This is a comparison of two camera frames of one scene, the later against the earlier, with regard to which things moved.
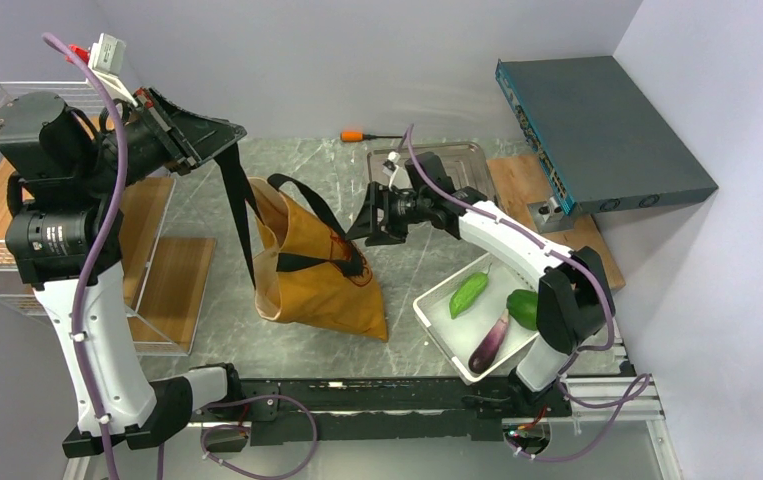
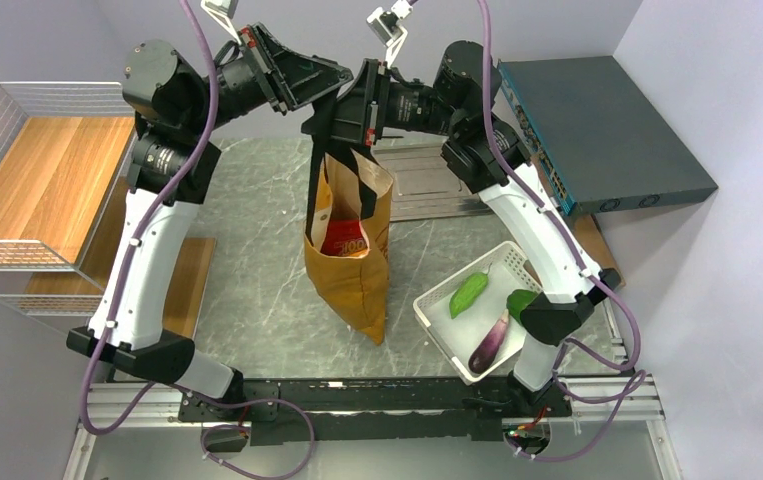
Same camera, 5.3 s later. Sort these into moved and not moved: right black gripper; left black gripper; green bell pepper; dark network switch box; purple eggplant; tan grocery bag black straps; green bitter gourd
Moved: left black gripper; right black gripper; tan grocery bag black straps
Not moved: green bell pepper; purple eggplant; dark network switch box; green bitter gourd
